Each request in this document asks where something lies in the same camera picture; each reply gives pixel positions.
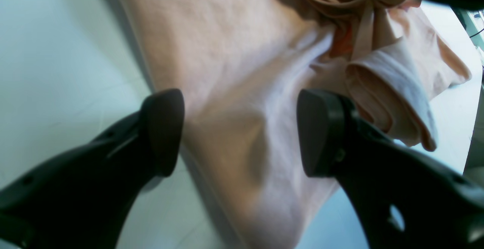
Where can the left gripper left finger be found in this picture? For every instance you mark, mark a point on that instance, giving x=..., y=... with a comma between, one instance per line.
x=80, y=199

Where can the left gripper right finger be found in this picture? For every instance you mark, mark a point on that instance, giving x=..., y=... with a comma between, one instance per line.
x=403, y=199

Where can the peach pink T-shirt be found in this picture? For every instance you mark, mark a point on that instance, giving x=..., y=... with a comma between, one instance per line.
x=241, y=64

